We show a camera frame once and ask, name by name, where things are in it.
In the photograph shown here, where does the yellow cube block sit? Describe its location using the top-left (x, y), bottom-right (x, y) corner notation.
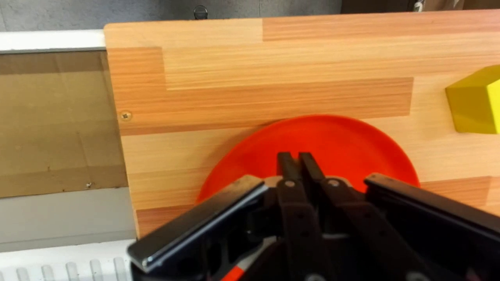
top-left (445, 66), bottom-right (500, 134)

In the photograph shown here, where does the orange round plate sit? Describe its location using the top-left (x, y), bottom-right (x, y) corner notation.
top-left (196, 115), bottom-right (420, 201)

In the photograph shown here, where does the light wooden side box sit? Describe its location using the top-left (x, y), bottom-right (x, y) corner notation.
top-left (0, 51), bottom-right (126, 197)

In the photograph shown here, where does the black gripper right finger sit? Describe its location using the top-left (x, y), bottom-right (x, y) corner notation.
top-left (298, 153), bottom-right (432, 281)

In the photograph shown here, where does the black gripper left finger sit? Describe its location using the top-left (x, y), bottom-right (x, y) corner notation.
top-left (276, 153), bottom-right (334, 281)

